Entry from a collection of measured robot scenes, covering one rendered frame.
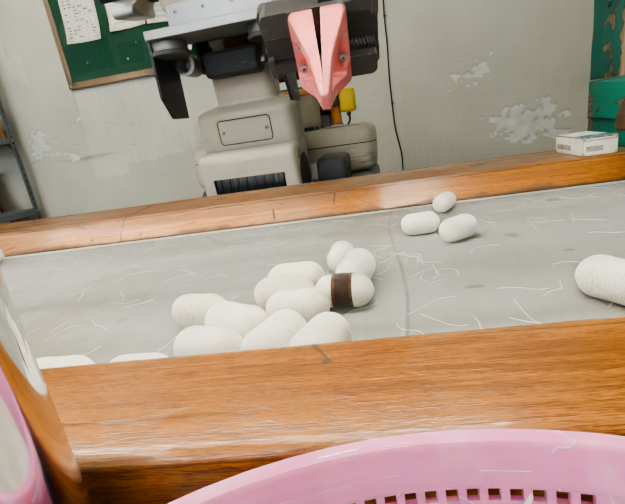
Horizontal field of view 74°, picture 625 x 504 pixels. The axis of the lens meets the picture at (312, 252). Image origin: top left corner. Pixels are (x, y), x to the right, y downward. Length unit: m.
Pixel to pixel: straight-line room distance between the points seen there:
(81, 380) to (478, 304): 0.19
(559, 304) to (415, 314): 0.07
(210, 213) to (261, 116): 0.48
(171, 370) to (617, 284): 0.20
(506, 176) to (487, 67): 1.90
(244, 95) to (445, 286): 0.79
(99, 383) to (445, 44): 2.27
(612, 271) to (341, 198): 0.30
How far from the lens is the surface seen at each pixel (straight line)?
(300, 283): 0.24
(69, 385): 0.18
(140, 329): 0.27
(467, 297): 0.24
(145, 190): 2.76
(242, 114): 0.96
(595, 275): 0.24
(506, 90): 2.39
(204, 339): 0.19
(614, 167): 0.53
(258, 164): 0.92
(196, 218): 0.50
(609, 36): 0.65
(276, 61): 0.43
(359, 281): 0.23
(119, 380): 0.17
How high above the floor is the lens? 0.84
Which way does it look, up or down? 18 degrees down
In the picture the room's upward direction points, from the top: 9 degrees counter-clockwise
